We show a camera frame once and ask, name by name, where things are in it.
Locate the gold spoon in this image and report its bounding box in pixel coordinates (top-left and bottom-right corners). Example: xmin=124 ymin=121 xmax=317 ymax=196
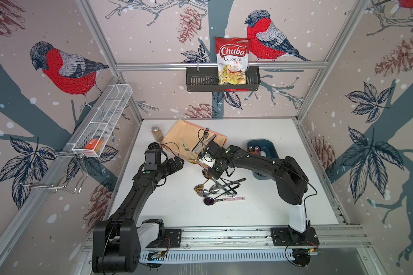
xmin=194 ymin=184 xmax=204 ymax=192

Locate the rainbow purple spoon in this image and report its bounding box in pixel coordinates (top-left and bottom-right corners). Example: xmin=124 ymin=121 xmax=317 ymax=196
xmin=254 ymin=146 xmax=261 ymax=155

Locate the teal plastic storage box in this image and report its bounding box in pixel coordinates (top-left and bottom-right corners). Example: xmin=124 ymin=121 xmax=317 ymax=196
xmin=246 ymin=138 xmax=279 ymax=181

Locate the blue spoon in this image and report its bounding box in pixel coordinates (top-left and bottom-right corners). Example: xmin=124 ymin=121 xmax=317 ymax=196
xmin=202 ymin=169 xmax=223 ymax=190

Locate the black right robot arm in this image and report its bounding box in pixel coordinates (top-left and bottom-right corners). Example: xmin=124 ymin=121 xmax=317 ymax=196
xmin=198 ymin=141 xmax=310 ymax=234

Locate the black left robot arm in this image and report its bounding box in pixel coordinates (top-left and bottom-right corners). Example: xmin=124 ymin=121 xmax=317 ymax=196
xmin=92 ymin=143 xmax=184 ymax=275

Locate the small red box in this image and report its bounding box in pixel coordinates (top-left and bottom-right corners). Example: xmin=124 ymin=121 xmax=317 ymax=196
xmin=84 ymin=139 xmax=103 ymax=151

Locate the black round lid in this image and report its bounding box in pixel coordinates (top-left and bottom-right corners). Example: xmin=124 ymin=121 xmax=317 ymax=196
xmin=148 ymin=142 xmax=161 ymax=150

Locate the brown spice jar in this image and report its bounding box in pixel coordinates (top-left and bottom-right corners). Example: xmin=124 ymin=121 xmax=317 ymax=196
xmin=151 ymin=126 xmax=164 ymax=143

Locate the silver fork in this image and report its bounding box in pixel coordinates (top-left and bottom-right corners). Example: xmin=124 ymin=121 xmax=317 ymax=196
xmin=192 ymin=127 xmax=209 ymax=154

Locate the peach cloth napkin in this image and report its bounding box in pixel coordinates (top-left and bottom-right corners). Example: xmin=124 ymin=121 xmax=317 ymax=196
xmin=161 ymin=119 xmax=227 ymax=163

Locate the red Chuba chips bag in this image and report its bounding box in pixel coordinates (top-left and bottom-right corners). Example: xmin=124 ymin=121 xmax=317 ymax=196
xmin=215 ymin=37 xmax=250 ymax=85

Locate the silver spoon black handle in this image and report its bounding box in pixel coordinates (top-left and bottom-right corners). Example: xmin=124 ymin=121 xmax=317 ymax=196
xmin=209 ymin=178 xmax=246 ymax=195

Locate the gold cream handled knife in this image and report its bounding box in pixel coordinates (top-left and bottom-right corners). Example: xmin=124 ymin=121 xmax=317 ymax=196
xmin=179 ymin=137 xmax=198 ymax=165

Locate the purple spoon pink handle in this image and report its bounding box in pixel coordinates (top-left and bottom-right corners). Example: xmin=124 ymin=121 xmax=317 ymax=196
xmin=203 ymin=197 xmax=246 ymax=206

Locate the clear wire wall shelf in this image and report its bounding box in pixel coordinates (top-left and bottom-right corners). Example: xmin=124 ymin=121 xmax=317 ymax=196
xmin=72 ymin=84 xmax=133 ymax=158

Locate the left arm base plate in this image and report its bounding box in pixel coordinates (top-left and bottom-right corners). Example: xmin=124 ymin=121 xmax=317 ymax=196
xmin=146 ymin=229 xmax=182 ymax=249

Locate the black wall basket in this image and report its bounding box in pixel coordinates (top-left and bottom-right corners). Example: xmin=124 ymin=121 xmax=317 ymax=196
xmin=186 ymin=67 xmax=261 ymax=92

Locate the wire hook rack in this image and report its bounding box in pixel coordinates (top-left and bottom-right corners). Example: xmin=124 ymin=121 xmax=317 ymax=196
xmin=20 ymin=150 xmax=89 ymax=194

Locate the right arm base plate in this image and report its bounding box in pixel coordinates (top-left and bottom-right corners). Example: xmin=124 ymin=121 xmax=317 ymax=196
xmin=270 ymin=226 xmax=320 ymax=246

